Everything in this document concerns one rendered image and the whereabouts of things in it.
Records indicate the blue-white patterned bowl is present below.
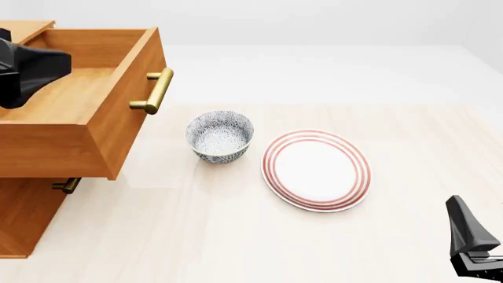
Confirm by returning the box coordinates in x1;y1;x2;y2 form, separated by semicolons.
185;110;255;165

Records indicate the long brass drawer handle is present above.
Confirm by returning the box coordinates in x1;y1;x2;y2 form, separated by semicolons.
128;67;174;116

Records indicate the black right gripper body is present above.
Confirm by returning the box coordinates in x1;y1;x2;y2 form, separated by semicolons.
450;249;503;280

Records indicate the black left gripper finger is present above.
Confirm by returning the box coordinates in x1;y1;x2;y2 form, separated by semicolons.
0;38;73;110

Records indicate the short-seen brass drawer handle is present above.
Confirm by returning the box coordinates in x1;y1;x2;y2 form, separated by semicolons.
51;177;83;195

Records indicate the white plate with red rings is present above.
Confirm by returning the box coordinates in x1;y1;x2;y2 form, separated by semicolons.
259;129;373;214

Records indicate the open wooden drawer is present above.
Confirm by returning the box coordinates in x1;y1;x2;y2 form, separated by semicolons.
0;26;168;182

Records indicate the wooden cabinet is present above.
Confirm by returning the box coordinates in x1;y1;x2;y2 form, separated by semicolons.
0;19;83;259

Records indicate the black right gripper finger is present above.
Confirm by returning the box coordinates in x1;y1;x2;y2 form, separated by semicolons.
445;194;491;256

